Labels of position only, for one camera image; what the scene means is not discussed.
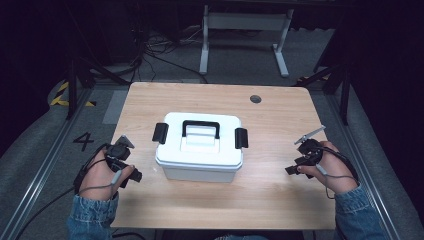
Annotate person's left hand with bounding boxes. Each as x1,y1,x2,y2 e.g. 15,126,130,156
79,155,136,202

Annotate white plastic storage box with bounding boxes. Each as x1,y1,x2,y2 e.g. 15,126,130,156
161,163,239,184

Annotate yellow black floor tape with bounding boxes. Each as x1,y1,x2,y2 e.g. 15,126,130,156
49,81,98,108

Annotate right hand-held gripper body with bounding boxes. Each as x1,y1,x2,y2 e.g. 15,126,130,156
293,125,327,167

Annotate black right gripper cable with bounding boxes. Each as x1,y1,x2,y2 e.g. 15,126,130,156
319,145,360,184

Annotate black metal stand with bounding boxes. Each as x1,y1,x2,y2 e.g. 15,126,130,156
64,55,130,121
292,62,352,127

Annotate black box handle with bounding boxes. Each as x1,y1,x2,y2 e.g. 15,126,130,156
181,119,221,140

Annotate black box latch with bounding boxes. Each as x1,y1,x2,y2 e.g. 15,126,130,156
151,122,170,145
234,127,250,150

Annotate grey left gripper cable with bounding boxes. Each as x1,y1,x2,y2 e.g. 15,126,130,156
77,169,123,196

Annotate grey right gripper cable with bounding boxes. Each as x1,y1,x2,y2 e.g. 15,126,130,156
315,163,360,201

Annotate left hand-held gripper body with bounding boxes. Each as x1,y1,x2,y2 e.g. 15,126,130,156
104,134,136,173

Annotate white storage box lid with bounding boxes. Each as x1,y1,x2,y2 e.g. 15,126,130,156
155,111,244,172

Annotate person's right hand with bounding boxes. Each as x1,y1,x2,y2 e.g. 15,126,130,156
297,140,360,195

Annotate bundle of black floor cables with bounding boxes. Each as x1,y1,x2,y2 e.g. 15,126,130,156
131,24,209,85

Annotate white metal desk frame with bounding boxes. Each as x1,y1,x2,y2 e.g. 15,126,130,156
198,4,295,79

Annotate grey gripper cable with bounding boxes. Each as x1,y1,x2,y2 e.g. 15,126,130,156
77,169,123,196
315,163,360,201

